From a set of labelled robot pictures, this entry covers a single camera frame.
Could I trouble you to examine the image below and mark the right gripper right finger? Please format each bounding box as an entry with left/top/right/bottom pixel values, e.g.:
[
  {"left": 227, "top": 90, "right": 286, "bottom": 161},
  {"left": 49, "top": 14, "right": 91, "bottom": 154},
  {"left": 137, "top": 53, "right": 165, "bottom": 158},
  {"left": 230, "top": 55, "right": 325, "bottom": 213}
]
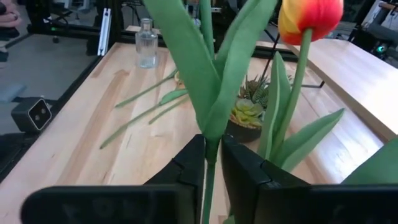
[{"left": 221, "top": 134, "right": 398, "bottom": 224}]

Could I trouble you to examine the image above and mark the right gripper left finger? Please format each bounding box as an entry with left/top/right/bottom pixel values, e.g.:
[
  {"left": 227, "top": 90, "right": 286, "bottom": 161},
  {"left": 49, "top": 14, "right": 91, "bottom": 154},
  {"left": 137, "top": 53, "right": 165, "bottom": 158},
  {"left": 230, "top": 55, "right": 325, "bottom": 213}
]
[{"left": 21, "top": 134, "right": 206, "bottom": 224}]

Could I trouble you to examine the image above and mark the ribbed clear glass vase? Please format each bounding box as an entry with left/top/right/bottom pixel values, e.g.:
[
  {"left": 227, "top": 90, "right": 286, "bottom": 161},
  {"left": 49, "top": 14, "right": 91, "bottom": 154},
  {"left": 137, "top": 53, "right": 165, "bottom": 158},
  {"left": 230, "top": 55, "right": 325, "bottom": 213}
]
[{"left": 134, "top": 17, "right": 159, "bottom": 69}]

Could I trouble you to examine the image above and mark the yellow orange artificial tulip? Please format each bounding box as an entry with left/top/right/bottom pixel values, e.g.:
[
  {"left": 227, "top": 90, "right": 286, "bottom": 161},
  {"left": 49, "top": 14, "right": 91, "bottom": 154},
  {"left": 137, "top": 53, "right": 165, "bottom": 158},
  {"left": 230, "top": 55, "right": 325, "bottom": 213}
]
[{"left": 257, "top": 0, "right": 345, "bottom": 174}]

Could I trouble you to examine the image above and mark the potted succulent plant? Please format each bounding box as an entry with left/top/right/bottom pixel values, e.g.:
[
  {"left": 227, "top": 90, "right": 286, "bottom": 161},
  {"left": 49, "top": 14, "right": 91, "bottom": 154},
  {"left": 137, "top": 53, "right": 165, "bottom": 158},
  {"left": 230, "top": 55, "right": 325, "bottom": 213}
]
[{"left": 225, "top": 74, "right": 271, "bottom": 144}]

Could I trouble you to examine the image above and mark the silver aluminium bar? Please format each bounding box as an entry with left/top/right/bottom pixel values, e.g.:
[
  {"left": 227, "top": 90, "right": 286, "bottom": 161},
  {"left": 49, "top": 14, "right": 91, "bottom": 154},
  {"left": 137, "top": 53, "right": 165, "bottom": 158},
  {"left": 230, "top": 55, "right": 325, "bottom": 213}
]
[{"left": 97, "top": 7, "right": 112, "bottom": 57}]

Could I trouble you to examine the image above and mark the computer case with blue light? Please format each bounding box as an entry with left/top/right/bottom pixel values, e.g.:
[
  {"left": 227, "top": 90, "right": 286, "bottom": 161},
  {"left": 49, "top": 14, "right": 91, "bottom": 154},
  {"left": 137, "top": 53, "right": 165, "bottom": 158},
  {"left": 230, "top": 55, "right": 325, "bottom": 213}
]
[{"left": 369, "top": 40, "right": 392, "bottom": 58}]

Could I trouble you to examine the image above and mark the person's hand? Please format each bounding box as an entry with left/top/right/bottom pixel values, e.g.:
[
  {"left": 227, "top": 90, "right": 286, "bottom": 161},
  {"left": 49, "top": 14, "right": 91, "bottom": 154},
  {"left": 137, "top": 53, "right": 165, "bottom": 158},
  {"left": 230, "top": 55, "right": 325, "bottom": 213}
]
[{"left": 0, "top": 0, "right": 23, "bottom": 29}]

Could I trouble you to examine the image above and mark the black table-level camera box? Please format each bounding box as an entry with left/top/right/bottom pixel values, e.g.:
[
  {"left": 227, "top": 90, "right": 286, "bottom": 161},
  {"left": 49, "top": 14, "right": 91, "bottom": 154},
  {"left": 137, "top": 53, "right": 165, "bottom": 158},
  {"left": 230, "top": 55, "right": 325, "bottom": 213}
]
[{"left": 11, "top": 96, "right": 53, "bottom": 133}]

